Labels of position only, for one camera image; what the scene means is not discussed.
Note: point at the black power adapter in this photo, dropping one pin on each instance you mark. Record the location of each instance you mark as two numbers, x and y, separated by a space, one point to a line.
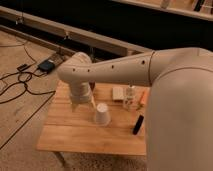
46 66

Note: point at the wooden table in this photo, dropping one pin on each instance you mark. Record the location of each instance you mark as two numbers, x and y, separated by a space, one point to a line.
75 131

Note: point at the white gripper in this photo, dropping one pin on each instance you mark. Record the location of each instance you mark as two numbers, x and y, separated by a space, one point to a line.
79 97

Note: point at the white rectangular block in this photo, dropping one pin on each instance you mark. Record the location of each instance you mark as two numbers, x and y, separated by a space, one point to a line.
117 93

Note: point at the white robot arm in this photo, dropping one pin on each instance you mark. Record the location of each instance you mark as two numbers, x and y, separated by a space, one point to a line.
179 112

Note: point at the purple bowl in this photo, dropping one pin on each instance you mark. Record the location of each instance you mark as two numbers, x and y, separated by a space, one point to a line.
92 86

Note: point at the small black box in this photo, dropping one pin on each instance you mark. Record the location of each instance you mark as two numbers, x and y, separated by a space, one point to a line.
22 67

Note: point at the clear plastic bottle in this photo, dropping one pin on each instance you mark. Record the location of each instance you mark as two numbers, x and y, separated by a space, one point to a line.
129 96

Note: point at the black eraser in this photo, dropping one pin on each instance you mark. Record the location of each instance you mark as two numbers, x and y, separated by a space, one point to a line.
138 125

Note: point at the orange carrot toy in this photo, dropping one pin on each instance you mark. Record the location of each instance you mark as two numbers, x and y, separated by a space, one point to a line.
143 99

